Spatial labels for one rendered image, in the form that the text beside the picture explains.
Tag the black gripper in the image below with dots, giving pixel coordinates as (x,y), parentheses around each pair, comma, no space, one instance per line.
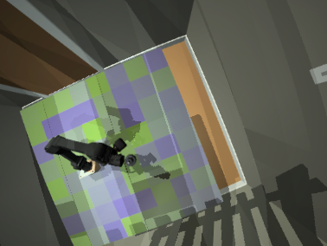
(119,146)

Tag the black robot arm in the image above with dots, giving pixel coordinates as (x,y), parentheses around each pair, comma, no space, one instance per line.
(95,151)

